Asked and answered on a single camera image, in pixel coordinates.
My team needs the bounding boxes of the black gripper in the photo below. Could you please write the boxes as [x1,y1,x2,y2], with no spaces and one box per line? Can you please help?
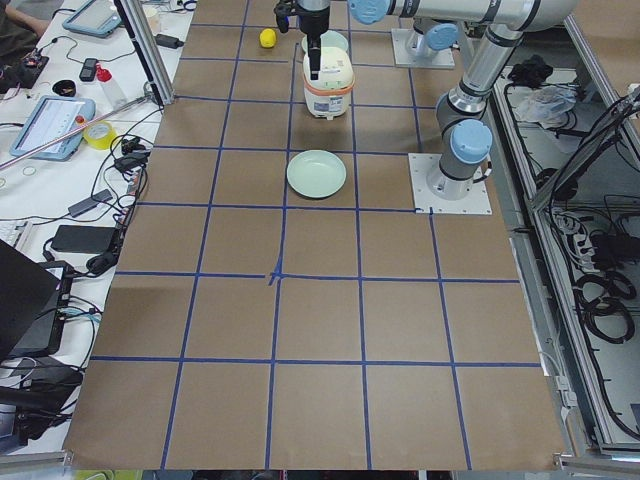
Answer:
[274,0,330,80]

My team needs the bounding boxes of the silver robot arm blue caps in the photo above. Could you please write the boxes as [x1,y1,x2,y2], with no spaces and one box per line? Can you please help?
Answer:
[349,1,577,200]

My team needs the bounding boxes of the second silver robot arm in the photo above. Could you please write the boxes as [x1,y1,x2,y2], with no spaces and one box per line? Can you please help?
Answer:
[405,17,459,59]

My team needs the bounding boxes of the pale green plate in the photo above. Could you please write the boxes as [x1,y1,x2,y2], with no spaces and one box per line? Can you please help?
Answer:
[286,150,347,199]
[320,30,349,52]

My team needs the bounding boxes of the yellow lemon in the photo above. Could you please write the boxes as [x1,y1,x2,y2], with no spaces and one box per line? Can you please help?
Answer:
[259,28,277,49]

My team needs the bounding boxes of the black power brick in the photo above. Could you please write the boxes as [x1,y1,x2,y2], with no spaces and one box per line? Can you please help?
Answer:
[154,33,184,49]

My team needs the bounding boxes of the metal rod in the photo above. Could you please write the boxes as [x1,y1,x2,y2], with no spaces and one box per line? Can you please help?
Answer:
[1,96,147,170]

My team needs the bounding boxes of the black cloth bundle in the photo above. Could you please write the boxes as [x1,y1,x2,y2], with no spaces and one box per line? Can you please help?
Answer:
[507,54,554,89]

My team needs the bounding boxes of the black phone handset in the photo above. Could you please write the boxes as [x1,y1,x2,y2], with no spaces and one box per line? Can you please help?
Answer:
[79,58,98,82]

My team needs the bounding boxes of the yellow tape roll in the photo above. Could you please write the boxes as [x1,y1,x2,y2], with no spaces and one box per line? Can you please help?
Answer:
[83,121,117,150]

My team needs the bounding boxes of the crumpled white plastic bag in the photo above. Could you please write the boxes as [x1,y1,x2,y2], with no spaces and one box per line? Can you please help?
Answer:
[514,85,577,129]

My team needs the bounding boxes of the small black bowl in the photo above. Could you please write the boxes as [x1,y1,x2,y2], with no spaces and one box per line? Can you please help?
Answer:
[52,79,76,97]

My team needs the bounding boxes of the blue teach pendant tablet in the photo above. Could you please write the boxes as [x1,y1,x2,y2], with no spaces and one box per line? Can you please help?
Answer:
[10,96,96,161]

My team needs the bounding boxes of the black power adapter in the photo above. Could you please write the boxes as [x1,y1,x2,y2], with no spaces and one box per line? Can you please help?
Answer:
[51,225,116,254]

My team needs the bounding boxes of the black monitor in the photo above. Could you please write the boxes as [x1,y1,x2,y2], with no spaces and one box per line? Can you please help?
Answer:
[1,242,72,360]

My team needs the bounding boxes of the second white robot base plate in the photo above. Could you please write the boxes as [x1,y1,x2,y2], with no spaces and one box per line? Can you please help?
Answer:
[391,23,459,70]

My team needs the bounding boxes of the aluminium frame post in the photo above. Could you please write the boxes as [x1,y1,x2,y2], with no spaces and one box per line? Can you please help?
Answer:
[114,0,174,107]

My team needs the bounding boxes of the white square robot base plate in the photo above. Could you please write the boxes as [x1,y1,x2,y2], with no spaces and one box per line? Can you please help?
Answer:
[408,153,492,215]

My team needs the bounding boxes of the coiled black cables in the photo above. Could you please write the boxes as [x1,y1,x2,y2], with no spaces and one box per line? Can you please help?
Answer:
[569,272,637,346]

